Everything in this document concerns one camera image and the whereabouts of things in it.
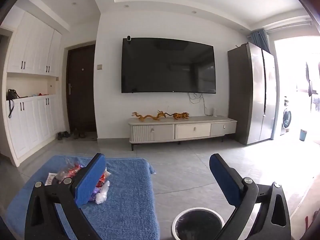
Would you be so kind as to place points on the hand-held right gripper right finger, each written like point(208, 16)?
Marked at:
point(222, 180)

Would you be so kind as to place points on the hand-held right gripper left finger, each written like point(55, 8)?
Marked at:
point(90, 180)

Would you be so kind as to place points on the red snack wrapper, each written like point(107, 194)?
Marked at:
point(72, 172)

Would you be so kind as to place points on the white round trash can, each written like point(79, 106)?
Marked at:
point(197, 220)

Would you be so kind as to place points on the purple wrapper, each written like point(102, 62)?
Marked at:
point(94, 193)

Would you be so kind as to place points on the clear plastic wrapper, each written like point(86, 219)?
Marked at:
point(102, 195)

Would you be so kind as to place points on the white red printed wrapper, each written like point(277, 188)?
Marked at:
point(51, 178)

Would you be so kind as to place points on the pair of dark shoes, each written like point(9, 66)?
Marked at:
point(63, 135)
point(79, 134)

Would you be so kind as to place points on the blue towel covered table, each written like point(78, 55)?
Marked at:
point(130, 205)

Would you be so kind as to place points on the white television stand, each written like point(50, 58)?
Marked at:
point(182, 130)

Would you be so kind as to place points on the white router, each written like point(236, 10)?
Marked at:
point(214, 112)

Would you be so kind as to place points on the golden tiger figurine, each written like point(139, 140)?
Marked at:
point(180, 115)

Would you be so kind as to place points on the golden dragon figurine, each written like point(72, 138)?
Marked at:
point(150, 117)

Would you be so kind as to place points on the white washing machine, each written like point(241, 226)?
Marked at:
point(286, 118)

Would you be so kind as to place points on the dark brown door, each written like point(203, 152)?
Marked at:
point(81, 90)

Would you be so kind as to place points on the small blue bin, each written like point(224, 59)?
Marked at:
point(303, 135)

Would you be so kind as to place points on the grey refrigerator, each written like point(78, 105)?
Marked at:
point(252, 92)

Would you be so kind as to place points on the small red item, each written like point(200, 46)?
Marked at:
point(35, 95)

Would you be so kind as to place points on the black bag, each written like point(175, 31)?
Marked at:
point(12, 95)

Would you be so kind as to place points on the dark hanging clothes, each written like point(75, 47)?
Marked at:
point(310, 85)

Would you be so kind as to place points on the blue curtain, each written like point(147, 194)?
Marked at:
point(260, 38)

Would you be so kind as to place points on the black wall television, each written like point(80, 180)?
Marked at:
point(167, 66)

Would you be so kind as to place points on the white wall cabinet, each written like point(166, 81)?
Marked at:
point(30, 55)

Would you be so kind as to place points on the small white camera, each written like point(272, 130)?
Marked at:
point(129, 38)

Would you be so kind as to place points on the white curtain rail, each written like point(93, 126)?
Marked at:
point(287, 26)

